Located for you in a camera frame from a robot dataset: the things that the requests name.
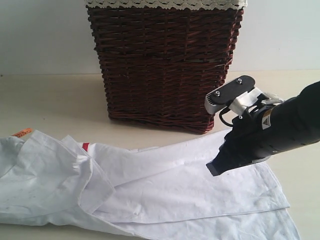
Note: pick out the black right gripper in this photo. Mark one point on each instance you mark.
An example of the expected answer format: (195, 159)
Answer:
(246, 144)

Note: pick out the white t-shirt with red lettering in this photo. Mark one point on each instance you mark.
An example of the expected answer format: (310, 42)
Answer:
(156, 193)

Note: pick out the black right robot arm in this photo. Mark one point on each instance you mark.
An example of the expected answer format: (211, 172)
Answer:
(295, 123)

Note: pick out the dark red wicker basket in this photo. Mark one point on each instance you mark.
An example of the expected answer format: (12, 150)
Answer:
(158, 64)

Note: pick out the orange paper tag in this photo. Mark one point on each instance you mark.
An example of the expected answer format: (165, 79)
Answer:
(22, 133)

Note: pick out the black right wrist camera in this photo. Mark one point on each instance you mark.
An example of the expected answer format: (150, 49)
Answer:
(238, 95)

